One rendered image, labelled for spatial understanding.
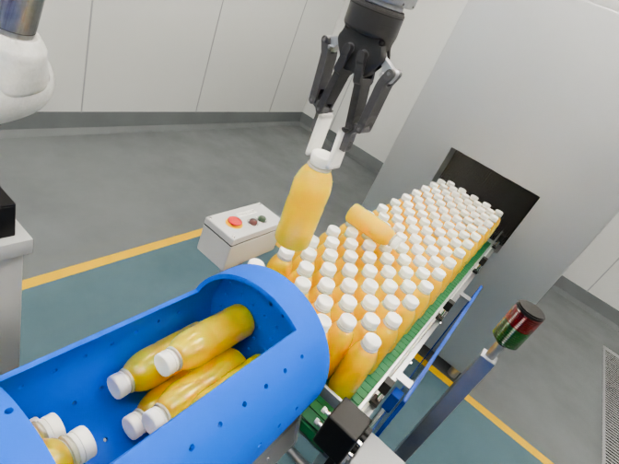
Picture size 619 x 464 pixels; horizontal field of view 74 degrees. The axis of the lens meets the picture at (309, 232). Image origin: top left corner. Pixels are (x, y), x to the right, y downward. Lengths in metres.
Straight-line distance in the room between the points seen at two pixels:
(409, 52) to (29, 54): 4.50
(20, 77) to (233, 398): 0.76
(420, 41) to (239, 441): 4.85
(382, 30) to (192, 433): 0.53
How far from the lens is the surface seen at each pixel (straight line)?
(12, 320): 1.22
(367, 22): 0.59
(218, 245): 1.02
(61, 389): 0.74
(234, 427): 0.57
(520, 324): 1.01
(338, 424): 0.87
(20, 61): 1.03
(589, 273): 5.02
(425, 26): 5.16
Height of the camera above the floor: 1.65
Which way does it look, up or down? 29 degrees down
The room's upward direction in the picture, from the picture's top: 25 degrees clockwise
